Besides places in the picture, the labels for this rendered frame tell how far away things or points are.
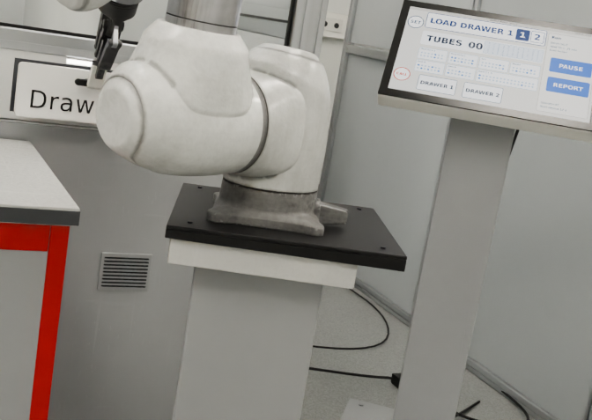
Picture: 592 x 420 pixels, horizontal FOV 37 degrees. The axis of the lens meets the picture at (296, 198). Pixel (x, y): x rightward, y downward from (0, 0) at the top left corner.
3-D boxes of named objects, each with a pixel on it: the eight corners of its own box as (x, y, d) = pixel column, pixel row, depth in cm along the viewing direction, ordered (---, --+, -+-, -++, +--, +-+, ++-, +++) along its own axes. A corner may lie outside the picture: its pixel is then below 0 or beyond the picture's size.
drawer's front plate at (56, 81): (151, 129, 195) (159, 79, 193) (14, 115, 183) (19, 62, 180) (150, 128, 196) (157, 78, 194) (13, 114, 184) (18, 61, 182)
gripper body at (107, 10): (143, 10, 167) (131, 47, 173) (136, -18, 172) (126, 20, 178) (102, 3, 163) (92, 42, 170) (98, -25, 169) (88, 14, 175)
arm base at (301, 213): (349, 241, 137) (355, 205, 136) (204, 221, 135) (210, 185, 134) (340, 217, 154) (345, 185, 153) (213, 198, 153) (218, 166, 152)
